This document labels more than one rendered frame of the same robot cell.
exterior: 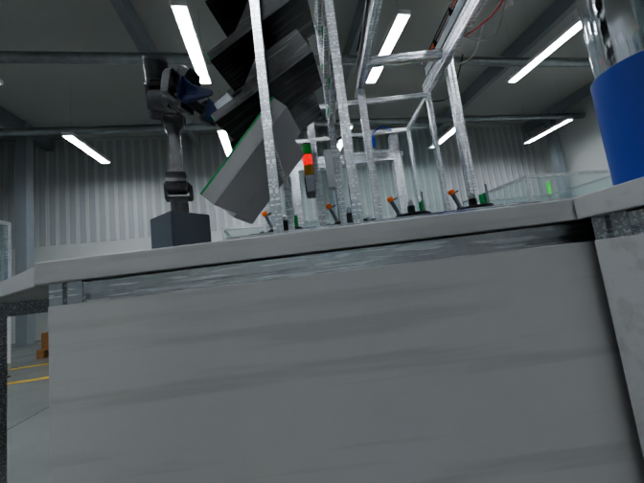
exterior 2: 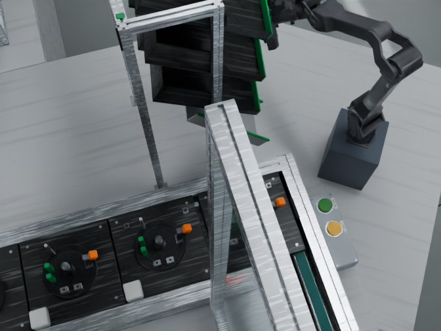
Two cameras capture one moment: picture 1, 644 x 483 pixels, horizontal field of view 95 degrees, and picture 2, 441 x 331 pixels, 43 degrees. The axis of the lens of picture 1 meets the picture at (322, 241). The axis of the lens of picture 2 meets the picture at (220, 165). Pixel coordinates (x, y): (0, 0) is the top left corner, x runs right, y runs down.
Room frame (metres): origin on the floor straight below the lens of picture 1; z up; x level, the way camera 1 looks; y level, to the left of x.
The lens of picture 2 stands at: (1.57, -0.09, 2.46)
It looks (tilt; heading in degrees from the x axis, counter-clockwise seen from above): 67 degrees down; 163
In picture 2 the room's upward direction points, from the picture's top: 1 degrees clockwise
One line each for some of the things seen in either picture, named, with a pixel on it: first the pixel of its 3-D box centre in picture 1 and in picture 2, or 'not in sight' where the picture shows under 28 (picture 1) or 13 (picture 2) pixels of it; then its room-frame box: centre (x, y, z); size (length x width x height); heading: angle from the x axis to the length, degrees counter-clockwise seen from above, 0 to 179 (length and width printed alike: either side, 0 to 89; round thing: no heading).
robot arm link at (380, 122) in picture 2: (179, 192); (365, 119); (1.01, 0.48, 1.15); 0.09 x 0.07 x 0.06; 110
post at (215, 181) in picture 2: (311, 134); (219, 257); (1.33, -0.01, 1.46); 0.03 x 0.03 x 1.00; 1
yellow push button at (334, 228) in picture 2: not in sight; (333, 228); (1.23, 0.35, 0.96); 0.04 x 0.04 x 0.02
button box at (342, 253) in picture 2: not in sight; (331, 232); (1.23, 0.35, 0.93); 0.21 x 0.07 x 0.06; 1
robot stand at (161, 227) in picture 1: (182, 244); (351, 150); (1.02, 0.49, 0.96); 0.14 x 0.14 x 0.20; 55
